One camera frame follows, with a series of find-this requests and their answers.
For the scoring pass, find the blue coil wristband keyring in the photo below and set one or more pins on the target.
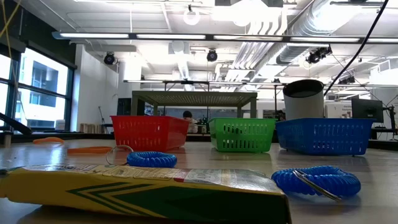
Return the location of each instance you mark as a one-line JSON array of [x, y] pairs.
[[342, 183], [152, 160]]

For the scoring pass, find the yellow crayon box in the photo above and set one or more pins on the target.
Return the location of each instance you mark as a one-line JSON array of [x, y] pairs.
[[124, 193]]

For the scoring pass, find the orange rubber band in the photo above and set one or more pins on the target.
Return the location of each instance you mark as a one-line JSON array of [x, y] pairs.
[[88, 150], [48, 140]]

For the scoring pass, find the black background robot arm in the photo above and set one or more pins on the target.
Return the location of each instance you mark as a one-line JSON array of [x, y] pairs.
[[203, 119]]

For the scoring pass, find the person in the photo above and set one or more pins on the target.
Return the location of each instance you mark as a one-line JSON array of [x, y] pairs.
[[187, 115]]

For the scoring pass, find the green plastic basket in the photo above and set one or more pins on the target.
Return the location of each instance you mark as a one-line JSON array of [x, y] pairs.
[[242, 135]]

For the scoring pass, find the red plastic basket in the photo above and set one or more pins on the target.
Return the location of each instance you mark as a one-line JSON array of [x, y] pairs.
[[149, 133]]

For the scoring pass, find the black ceiling spotlight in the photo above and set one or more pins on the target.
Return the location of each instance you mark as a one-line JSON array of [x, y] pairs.
[[109, 58], [212, 55]]

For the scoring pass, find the black cabinet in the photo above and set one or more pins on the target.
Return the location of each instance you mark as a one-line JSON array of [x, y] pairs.
[[124, 107]]

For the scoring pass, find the ceiling light bar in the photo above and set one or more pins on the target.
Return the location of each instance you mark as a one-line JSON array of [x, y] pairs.
[[171, 36]]

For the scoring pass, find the round white ceiling lamp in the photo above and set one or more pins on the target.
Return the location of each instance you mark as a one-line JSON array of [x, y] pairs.
[[191, 17]]

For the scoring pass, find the white canister black lid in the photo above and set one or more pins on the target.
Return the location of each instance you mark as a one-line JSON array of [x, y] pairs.
[[303, 105]]

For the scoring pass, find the wooden blocks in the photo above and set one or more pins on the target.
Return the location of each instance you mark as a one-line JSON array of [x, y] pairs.
[[90, 128]]

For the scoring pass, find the blue plastic basket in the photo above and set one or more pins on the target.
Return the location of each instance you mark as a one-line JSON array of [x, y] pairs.
[[323, 137]]

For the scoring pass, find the white bin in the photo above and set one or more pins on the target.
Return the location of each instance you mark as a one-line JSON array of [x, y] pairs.
[[60, 124]]

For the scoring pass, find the white sign board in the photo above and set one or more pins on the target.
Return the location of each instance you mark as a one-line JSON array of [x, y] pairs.
[[339, 109]]

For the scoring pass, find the black computer monitor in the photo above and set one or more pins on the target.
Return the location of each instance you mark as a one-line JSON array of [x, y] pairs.
[[367, 110]]

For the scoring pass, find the black background gantry frame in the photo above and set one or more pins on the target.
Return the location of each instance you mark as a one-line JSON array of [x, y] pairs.
[[186, 82]]

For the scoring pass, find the black ceiling camera cluster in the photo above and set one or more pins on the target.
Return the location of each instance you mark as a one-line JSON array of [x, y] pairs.
[[349, 80], [317, 56]]

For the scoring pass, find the silver ventilation duct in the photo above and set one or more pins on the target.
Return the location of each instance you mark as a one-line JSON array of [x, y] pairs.
[[311, 21]]

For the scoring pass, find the window with dark frame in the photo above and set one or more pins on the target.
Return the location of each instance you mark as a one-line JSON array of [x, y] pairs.
[[43, 81]]

